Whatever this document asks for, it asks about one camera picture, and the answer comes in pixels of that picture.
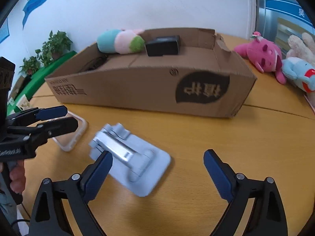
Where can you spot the grey folding phone stand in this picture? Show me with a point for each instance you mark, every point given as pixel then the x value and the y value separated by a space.
pixel 137 164

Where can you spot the teal pink green plush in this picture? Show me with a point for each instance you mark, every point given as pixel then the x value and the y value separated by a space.
pixel 121 41

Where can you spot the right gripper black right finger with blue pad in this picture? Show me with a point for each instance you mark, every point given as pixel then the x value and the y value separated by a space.
pixel 267 215

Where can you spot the pink plush toy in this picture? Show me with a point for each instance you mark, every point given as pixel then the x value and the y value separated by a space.
pixel 265 55

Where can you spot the brown cardboard tray box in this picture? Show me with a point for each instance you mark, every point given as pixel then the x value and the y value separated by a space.
pixel 204 79

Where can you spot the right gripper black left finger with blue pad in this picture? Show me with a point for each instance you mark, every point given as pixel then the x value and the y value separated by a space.
pixel 48 214

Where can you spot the person's left hand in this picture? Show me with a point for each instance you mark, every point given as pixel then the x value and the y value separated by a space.
pixel 17 175

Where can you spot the blue wall poster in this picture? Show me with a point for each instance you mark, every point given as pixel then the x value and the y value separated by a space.
pixel 4 31

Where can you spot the small cardboard box on table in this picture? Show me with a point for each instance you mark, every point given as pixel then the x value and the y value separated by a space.
pixel 16 88

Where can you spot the cream plush toy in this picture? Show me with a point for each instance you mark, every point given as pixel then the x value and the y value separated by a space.
pixel 302 48

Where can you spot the black UGREEN charger box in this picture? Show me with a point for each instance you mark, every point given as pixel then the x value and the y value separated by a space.
pixel 165 45

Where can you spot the blue white plush toy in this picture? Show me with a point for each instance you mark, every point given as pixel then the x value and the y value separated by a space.
pixel 300 72

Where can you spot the green covered side table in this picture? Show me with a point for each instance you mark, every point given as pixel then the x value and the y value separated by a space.
pixel 37 80

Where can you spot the potted plant small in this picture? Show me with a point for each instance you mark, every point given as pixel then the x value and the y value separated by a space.
pixel 30 66

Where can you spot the clear beige phone case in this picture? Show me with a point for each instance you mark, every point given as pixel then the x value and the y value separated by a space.
pixel 67 142

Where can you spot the potted plant large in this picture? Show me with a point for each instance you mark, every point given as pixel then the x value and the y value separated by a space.
pixel 54 48

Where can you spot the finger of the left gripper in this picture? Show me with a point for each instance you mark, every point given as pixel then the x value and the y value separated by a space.
pixel 46 113
pixel 59 127

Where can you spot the black sunglasses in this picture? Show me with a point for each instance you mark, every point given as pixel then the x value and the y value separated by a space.
pixel 94 63

